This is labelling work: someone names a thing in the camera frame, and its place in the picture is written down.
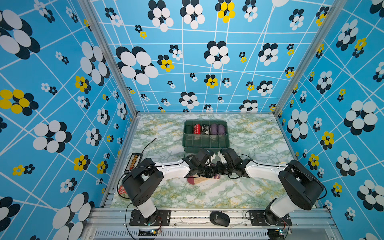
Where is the beige purple striped sock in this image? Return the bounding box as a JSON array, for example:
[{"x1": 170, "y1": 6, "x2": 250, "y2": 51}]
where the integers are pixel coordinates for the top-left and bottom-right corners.
[{"x1": 187, "y1": 174, "x2": 221, "y2": 186}]

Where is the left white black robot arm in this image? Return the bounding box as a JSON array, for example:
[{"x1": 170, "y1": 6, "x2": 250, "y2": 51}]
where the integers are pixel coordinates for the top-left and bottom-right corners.
[{"x1": 121, "y1": 149, "x2": 215, "y2": 220}]

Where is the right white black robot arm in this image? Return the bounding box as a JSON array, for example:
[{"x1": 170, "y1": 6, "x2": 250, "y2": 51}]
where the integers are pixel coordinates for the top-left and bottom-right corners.
[{"x1": 217, "y1": 148, "x2": 326, "y2": 220}]

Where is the green plastic organizer tray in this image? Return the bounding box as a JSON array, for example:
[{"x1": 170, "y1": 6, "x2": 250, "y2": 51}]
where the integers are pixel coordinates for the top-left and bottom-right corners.
[{"x1": 182, "y1": 120, "x2": 230, "y2": 154}]

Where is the dark green rolled sock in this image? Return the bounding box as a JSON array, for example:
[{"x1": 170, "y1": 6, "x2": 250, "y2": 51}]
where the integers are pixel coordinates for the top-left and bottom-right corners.
[{"x1": 185, "y1": 125, "x2": 194, "y2": 135}]

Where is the red rolled sock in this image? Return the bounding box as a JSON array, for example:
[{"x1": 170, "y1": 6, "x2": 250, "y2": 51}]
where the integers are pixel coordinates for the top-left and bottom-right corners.
[{"x1": 193, "y1": 124, "x2": 202, "y2": 135}]

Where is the black white argyle rolled sock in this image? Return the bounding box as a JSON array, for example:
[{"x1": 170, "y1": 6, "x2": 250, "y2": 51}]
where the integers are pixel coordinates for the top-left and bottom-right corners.
[{"x1": 201, "y1": 124, "x2": 210, "y2": 135}]

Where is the dark purple rolled sock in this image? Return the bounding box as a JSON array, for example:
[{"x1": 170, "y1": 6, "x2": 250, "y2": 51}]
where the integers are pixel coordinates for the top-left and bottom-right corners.
[{"x1": 218, "y1": 124, "x2": 226, "y2": 136}]

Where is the black computer mouse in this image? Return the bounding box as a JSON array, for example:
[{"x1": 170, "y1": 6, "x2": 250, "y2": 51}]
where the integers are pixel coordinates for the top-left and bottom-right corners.
[{"x1": 210, "y1": 211, "x2": 230, "y2": 227}]

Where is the black tray with skewers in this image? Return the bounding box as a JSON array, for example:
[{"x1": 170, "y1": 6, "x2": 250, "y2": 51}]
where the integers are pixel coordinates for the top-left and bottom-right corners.
[{"x1": 124, "y1": 138, "x2": 156, "y2": 175}]

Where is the right green circuit board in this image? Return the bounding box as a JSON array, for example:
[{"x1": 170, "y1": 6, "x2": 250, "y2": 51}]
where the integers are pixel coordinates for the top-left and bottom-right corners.
[{"x1": 268, "y1": 229, "x2": 290, "y2": 240}]

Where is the green circuit board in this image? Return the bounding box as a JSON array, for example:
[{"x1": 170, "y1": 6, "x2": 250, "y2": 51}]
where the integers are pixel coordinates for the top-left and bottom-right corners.
[
  {"x1": 268, "y1": 229, "x2": 290, "y2": 240},
  {"x1": 138, "y1": 230, "x2": 158, "y2": 237}
]

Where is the left green circuit board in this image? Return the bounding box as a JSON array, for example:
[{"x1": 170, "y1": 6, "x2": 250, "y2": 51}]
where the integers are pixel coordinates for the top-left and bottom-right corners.
[{"x1": 138, "y1": 230, "x2": 158, "y2": 237}]

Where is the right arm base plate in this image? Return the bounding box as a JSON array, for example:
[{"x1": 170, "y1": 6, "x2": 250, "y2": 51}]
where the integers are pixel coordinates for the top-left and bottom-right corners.
[{"x1": 246, "y1": 210, "x2": 293, "y2": 227}]

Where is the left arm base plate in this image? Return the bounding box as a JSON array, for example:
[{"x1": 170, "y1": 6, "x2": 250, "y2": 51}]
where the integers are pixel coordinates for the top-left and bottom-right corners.
[{"x1": 129, "y1": 210, "x2": 171, "y2": 226}]

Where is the aluminium front rail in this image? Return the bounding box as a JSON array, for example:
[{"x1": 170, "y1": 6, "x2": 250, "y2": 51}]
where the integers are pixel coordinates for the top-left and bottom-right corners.
[{"x1": 81, "y1": 208, "x2": 342, "y2": 240}]

